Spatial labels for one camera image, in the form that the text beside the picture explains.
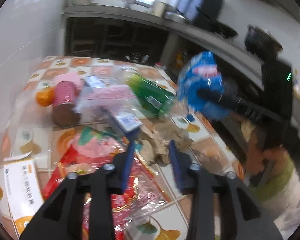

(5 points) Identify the red beverage can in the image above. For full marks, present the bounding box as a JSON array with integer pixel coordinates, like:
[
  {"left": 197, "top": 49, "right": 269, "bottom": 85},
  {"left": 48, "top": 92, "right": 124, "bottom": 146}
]
[{"left": 52, "top": 81, "right": 81, "bottom": 128}]

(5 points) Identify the crumpled brown paper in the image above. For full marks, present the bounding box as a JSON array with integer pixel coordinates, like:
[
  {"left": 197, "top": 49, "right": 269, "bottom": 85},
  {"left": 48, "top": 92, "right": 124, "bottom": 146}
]
[{"left": 138, "top": 121, "right": 193, "bottom": 165}]

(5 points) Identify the white blue carton box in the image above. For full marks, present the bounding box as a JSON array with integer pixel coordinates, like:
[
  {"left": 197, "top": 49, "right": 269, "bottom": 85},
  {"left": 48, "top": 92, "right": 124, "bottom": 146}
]
[{"left": 101, "top": 108, "right": 142, "bottom": 140}]

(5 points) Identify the red dog snack bag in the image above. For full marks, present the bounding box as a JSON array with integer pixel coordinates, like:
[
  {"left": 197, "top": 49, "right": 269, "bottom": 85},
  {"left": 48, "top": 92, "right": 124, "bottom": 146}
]
[{"left": 42, "top": 126, "right": 170, "bottom": 239}]

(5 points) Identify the clear printed plastic wrapper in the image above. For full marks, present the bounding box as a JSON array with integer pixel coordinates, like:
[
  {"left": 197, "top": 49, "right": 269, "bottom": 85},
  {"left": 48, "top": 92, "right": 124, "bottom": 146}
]
[{"left": 74, "top": 85, "right": 141, "bottom": 120}]

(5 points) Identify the blue plastic snack bag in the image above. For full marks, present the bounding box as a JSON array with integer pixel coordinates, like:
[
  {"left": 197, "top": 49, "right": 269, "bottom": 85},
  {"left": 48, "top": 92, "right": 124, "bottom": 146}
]
[{"left": 177, "top": 51, "right": 230, "bottom": 121}]

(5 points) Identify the black wok pan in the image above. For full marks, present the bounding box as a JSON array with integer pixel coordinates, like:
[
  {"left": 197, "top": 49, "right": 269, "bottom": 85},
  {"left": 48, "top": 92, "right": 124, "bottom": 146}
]
[{"left": 244, "top": 25, "right": 283, "bottom": 61}]

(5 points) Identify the orange peel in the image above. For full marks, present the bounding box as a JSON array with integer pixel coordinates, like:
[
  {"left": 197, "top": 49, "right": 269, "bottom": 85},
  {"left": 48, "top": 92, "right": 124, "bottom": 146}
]
[{"left": 36, "top": 87, "right": 55, "bottom": 107}]

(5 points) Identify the metal bowl on counter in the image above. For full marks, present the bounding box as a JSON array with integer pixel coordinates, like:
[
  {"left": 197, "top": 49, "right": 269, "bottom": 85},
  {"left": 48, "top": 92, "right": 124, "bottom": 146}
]
[{"left": 164, "top": 12, "right": 188, "bottom": 24}]

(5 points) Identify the black microwave oven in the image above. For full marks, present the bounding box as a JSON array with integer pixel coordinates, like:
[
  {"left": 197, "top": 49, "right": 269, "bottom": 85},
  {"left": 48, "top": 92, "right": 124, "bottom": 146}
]
[{"left": 176, "top": 0, "right": 224, "bottom": 30}]

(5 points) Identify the pink sponge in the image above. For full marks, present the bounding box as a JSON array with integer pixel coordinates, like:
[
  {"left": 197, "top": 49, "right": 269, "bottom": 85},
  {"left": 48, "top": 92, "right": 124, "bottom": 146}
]
[{"left": 53, "top": 73, "right": 84, "bottom": 92}]

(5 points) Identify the grey kitchen counter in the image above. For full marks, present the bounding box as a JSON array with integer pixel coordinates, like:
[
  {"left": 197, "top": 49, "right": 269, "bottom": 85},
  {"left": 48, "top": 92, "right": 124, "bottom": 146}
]
[{"left": 63, "top": 5, "right": 263, "bottom": 89}]

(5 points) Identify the white orange medicine box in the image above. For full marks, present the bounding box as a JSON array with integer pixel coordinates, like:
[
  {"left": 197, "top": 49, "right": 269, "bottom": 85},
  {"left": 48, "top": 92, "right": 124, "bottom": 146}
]
[{"left": 3, "top": 159, "right": 44, "bottom": 236}]

